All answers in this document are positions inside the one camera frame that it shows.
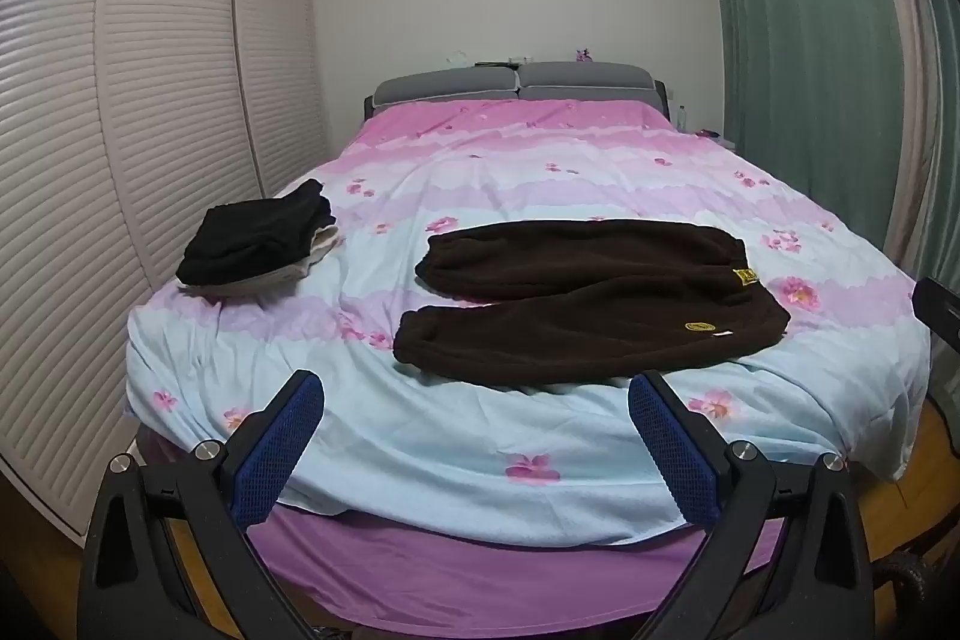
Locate beige curtain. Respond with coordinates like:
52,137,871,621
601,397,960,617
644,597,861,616
847,0,960,285

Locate floral pink blue duvet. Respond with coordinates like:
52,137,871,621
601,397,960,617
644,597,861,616
124,98,932,547

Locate brown fleece pants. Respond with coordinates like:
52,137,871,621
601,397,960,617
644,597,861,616
394,218,792,386

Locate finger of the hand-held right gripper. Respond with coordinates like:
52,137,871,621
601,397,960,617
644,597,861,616
915,277,960,350

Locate black folded garment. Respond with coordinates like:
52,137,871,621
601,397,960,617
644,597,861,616
176,179,338,285

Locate grey headboard cushion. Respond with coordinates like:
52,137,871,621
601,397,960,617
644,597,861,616
517,61,653,103
373,70,520,109

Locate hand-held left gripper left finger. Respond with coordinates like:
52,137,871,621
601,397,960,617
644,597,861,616
77,368,326,640

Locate purple bed sheet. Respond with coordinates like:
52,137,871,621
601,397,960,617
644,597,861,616
244,505,788,620

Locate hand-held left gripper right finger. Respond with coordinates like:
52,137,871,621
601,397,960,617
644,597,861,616
627,368,876,640

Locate green curtain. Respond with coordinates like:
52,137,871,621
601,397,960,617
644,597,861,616
694,0,910,270

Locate black cable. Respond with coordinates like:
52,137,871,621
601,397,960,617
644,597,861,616
874,550,947,620

